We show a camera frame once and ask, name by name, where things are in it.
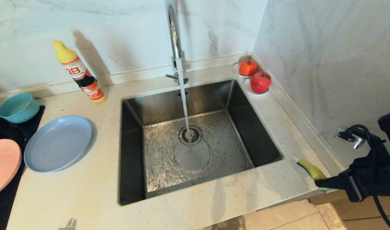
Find chrome faucet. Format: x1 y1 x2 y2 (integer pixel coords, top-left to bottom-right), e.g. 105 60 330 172
165 0 189 85

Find orange toy persimmon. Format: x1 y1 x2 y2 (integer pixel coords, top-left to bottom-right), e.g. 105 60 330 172
239 57 259 77

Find yellow green sponge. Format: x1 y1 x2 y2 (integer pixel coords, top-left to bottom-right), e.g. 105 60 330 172
292 157 334 194

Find orange detergent bottle yellow cap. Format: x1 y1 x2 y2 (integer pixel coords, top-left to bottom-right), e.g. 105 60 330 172
52 40 108 104

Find brown wooden cabinet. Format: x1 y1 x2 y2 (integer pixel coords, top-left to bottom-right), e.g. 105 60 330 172
308 188 390 230

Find red toy apple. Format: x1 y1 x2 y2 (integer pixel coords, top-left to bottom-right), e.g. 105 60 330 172
250 72 272 94

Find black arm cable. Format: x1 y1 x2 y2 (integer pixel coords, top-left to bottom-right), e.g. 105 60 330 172
344 125 390 230

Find metal sink drain strainer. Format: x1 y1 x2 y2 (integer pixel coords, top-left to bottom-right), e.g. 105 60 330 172
178 125 203 146

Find stainless steel sink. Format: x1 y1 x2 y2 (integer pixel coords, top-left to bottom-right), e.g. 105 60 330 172
119 80 283 206

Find blue bowl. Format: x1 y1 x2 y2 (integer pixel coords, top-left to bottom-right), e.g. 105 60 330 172
0 93 41 124

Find small white dish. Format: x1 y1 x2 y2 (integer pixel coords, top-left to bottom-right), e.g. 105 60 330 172
244 79 270 96
232 63 258 79

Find black induction cooktop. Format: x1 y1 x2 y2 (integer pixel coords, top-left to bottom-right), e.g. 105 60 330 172
0 105 45 230

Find light blue plate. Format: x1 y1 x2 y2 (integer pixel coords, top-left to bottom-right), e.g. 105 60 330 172
24 115 93 173

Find pink plate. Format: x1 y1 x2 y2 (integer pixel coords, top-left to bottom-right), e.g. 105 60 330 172
0 139 22 198

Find clear water stream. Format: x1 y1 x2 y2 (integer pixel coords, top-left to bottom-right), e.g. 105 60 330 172
176 58 193 150

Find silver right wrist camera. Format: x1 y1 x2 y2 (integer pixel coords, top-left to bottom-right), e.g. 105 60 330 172
334 128 365 150

